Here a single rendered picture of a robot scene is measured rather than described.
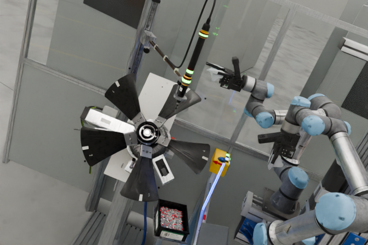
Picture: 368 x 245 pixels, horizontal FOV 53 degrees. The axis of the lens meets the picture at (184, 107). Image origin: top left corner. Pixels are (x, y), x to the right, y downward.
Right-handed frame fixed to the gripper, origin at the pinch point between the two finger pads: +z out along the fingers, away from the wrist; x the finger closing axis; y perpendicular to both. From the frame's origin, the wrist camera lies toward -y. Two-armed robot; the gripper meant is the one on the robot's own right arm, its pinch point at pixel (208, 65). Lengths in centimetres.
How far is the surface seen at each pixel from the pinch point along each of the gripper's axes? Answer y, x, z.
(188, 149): 47.0, -3.1, -5.9
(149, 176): 65, -12, 10
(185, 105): 27.9, 9.2, 2.5
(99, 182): 136, 63, 37
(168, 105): 33.4, 14.5, 10.9
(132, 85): 28.6, 13.9, 33.4
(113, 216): 118, 11, 20
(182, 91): 16.7, -1.9, 8.1
